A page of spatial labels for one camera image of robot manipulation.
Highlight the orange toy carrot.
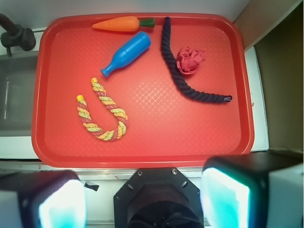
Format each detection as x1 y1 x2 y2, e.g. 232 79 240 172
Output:
92 16 155 32

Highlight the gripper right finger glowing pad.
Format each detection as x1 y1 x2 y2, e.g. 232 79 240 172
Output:
200 152 304 228

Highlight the red plastic tray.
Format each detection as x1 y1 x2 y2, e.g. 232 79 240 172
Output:
31 13 254 168

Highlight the dark navy rope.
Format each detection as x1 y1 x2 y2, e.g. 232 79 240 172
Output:
161 17 233 104

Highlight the steel sink basin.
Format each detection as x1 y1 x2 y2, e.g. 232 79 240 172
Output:
0 51 38 137

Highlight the crumpled red paper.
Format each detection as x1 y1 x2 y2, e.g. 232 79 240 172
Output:
176 47 206 76

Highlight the blue toy bottle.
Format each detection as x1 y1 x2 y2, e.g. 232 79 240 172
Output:
101 32 152 78

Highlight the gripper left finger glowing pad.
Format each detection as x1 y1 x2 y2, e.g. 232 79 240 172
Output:
0 170 87 228

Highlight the yellow red twisted rope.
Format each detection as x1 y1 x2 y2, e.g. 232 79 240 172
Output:
76 77 129 142

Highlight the dark metal faucet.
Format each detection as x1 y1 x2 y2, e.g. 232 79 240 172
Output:
0 14 36 57

